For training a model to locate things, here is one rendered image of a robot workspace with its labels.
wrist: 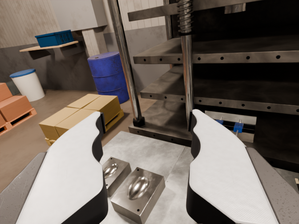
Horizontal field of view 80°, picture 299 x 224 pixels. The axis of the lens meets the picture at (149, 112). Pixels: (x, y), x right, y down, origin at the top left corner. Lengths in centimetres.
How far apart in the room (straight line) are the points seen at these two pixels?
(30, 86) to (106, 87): 243
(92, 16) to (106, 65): 94
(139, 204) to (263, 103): 76
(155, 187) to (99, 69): 291
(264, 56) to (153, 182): 75
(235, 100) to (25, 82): 499
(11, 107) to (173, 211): 390
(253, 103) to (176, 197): 60
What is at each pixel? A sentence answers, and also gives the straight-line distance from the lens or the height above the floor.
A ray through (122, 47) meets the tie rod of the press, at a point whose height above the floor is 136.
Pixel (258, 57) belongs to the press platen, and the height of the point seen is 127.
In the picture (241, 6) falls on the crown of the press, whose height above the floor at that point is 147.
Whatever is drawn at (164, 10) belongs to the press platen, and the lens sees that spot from 110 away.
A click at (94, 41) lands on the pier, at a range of 399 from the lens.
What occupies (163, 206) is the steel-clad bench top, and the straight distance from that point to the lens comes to 86.
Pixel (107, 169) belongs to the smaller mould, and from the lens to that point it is 100.
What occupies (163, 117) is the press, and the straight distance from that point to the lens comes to 143.
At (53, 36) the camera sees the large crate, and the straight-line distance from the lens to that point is 411.
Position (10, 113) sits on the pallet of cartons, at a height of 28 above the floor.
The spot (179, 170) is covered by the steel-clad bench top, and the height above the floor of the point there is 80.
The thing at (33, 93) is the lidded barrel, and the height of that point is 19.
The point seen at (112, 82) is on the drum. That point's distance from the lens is 354.
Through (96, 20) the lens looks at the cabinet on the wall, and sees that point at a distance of 383.
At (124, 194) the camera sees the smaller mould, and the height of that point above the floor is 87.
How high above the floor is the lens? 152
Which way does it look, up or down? 28 degrees down
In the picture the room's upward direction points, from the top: 10 degrees counter-clockwise
